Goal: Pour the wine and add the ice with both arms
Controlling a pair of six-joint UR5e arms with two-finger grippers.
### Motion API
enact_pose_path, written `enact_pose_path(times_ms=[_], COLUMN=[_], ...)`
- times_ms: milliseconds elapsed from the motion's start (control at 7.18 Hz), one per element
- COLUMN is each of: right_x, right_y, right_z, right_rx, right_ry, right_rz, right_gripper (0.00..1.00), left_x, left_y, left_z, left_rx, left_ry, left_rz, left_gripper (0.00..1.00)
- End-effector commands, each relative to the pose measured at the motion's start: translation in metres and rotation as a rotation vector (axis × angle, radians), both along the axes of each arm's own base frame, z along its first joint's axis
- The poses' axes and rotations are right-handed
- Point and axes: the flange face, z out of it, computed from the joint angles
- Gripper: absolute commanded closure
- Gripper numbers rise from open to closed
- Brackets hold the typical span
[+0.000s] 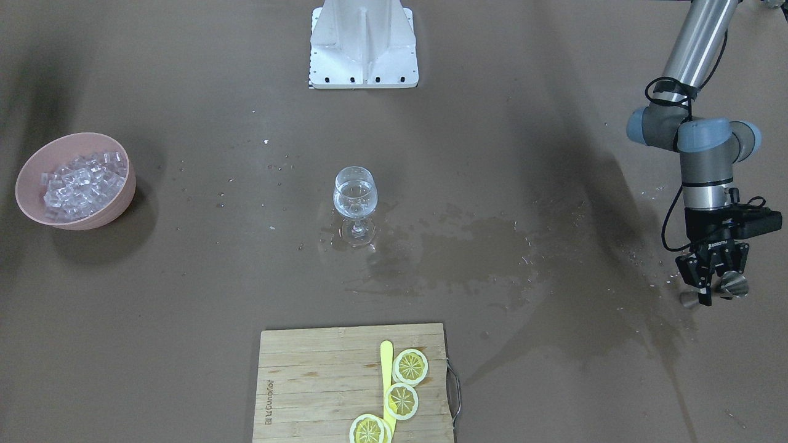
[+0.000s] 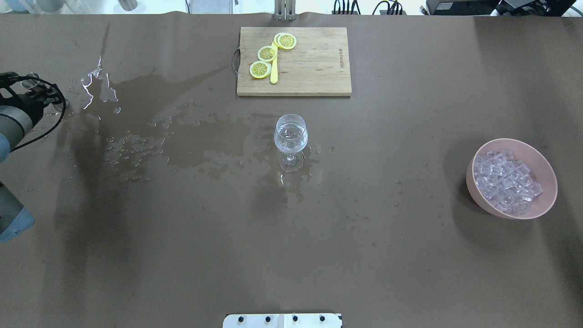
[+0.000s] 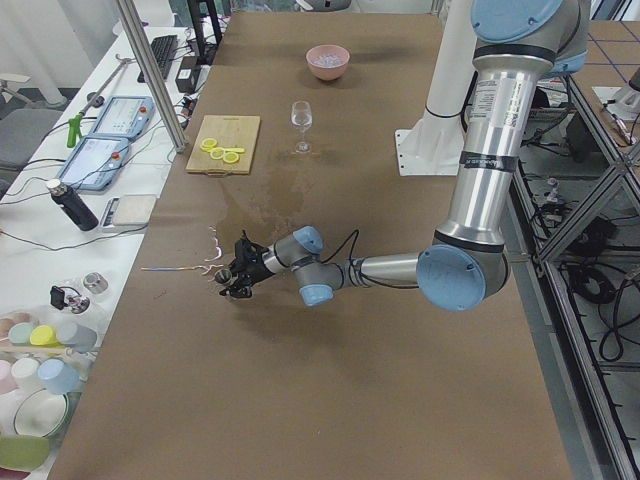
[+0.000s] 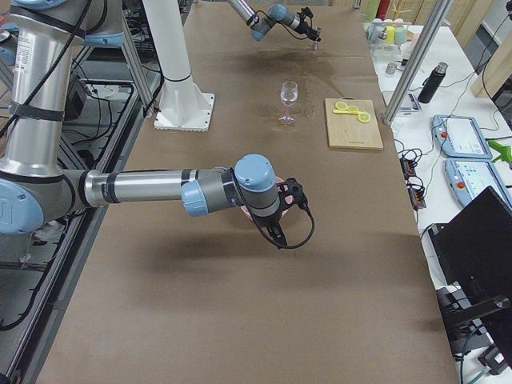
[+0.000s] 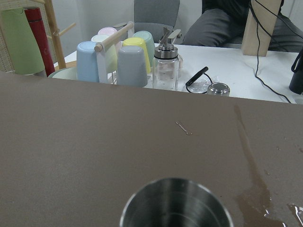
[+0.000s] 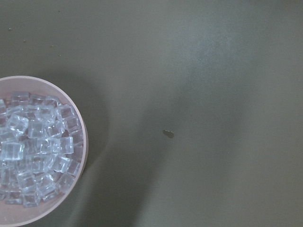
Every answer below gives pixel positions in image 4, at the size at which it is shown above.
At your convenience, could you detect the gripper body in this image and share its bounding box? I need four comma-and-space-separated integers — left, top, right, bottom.
276, 178, 307, 214
295, 11, 318, 41

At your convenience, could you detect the steel jigger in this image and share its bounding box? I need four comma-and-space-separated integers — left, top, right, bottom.
312, 26, 322, 50

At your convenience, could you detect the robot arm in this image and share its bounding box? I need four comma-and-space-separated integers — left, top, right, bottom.
1, 1, 307, 240
227, 0, 321, 42

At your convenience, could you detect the clear wine glass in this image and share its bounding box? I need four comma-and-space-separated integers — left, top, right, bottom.
279, 80, 298, 125

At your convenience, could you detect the pink bowl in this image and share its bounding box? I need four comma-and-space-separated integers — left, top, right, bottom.
240, 176, 293, 220

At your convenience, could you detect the wooden cutting board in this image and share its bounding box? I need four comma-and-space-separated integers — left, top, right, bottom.
324, 98, 383, 150

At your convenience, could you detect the far lemon slice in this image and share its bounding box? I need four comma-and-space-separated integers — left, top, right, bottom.
358, 113, 371, 122

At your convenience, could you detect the black water bottle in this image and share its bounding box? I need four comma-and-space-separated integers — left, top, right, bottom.
418, 62, 449, 104

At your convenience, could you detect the upper teach pendant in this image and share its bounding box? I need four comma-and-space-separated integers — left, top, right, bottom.
431, 114, 491, 159

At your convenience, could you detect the teach pendant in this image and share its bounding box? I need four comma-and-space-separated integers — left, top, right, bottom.
444, 158, 511, 207
431, 114, 491, 159

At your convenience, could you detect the lower teach pendant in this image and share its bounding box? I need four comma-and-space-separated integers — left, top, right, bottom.
444, 158, 511, 207

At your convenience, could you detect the black monitor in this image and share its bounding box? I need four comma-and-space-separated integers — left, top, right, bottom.
430, 186, 511, 328

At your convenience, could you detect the green grabber tool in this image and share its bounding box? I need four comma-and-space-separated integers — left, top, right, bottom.
487, 140, 512, 167

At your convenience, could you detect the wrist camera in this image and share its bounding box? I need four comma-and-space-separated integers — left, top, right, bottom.
266, 223, 287, 249
300, 7, 313, 18

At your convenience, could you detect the aluminium frame post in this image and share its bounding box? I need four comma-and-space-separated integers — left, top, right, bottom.
383, 0, 452, 126

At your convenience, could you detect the white camera post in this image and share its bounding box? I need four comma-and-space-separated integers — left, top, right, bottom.
143, 0, 215, 132

